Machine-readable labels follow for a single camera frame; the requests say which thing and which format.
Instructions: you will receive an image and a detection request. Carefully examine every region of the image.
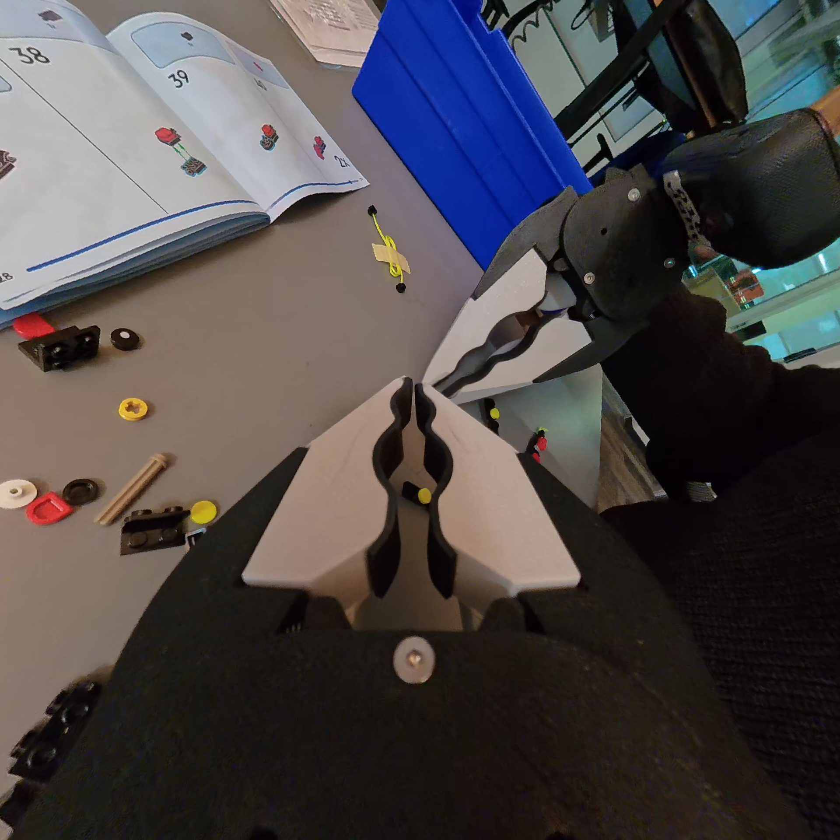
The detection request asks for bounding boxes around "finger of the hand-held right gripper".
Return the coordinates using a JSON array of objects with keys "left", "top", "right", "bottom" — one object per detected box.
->
[
  {"left": 449, "top": 314, "right": 649, "bottom": 406},
  {"left": 422, "top": 187, "right": 578, "bottom": 392}
]

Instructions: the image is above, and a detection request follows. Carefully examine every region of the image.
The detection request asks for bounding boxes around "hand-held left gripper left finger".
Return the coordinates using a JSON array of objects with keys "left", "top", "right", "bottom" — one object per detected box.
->
[{"left": 241, "top": 375, "right": 414, "bottom": 627}]

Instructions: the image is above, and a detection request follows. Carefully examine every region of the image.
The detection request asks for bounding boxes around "person's right forearm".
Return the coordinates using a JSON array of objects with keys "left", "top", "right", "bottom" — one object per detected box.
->
[{"left": 604, "top": 289, "right": 840, "bottom": 500}]

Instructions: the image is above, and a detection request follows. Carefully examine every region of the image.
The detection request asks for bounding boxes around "pile of loose lego pieces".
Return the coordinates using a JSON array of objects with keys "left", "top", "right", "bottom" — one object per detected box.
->
[{"left": 0, "top": 314, "right": 221, "bottom": 815}]

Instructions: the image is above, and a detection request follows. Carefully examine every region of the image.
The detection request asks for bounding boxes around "lego instruction booklet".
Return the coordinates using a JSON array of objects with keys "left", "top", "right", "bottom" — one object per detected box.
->
[{"left": 0, "top": 0, "right": 370, "bottom": 329}]

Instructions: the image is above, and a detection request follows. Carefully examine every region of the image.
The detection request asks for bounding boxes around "lego spider model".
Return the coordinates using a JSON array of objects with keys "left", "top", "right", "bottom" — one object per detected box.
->
[{"left": 402, "top": 397, "right": 549, "bottom": 505}]

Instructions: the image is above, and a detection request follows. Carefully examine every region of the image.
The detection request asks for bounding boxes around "yellow elastic cord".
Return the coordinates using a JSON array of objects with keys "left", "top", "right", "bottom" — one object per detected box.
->
[{"left": 367, "top": 205, "right": 408, "bottom": 294}]

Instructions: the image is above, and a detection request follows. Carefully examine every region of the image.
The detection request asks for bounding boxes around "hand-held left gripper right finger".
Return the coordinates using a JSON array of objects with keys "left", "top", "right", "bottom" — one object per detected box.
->
[{"left": 415, "top": 382, "right": 583, "bottom": 627}]

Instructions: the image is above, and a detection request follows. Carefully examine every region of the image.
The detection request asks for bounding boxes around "blue plastic bin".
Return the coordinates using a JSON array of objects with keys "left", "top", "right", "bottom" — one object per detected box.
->
[{"left": 352, "top": 0, "right": 595, "bottom": 270}]

